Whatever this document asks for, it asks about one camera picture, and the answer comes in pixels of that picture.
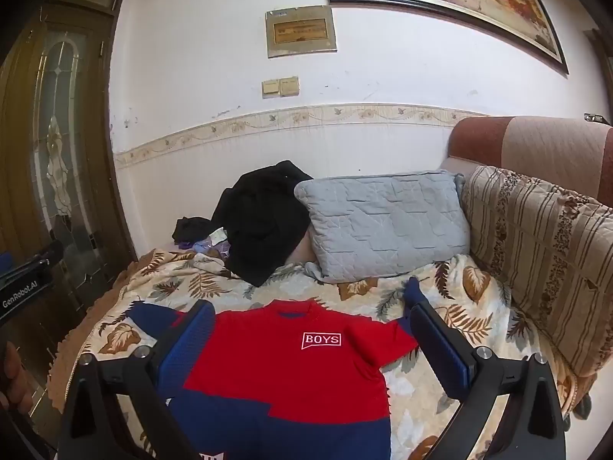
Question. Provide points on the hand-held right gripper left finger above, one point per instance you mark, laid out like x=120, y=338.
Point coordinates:
x=191, y=340

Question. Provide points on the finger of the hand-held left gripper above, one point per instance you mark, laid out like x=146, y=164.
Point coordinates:
x=45, y=253

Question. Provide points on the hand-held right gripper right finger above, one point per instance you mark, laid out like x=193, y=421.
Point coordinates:
x=455, y=366

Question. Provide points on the red and blue sweater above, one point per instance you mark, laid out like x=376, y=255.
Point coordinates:
x=287, y=369

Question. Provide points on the person's left hand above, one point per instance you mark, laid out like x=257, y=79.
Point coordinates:
x=12, y=378

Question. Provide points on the leaf-print blanket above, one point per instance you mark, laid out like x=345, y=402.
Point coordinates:
x=479, y=287

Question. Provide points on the small colourful cloth heap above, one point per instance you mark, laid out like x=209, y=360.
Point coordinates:
x=215, y=248

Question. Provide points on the white paper label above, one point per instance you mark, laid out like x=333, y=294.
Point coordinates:
x=219, y=237

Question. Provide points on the small black cloth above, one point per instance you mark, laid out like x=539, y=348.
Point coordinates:
x=191, y=230

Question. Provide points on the wooden door with glass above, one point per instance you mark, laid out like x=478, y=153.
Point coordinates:
x=28, y=129

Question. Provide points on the large black garment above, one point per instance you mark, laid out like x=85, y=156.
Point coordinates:
x=263, y=220

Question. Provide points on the striped floral cushion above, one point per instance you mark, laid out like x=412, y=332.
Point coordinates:
x=541, y=249

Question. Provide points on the grey quilted pillow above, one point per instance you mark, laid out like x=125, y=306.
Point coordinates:
x=383, y=225

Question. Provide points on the brown and beige sofa backrest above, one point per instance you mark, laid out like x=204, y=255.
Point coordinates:
x=527, y=148

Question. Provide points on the small dark object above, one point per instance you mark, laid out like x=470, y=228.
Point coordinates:
x=594, y=118

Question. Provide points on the beige light switch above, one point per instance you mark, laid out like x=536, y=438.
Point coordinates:
x=271, y=88
x=289, y=86

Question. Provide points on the small framed wall panel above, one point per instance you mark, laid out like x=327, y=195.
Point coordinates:
x=301, y=31

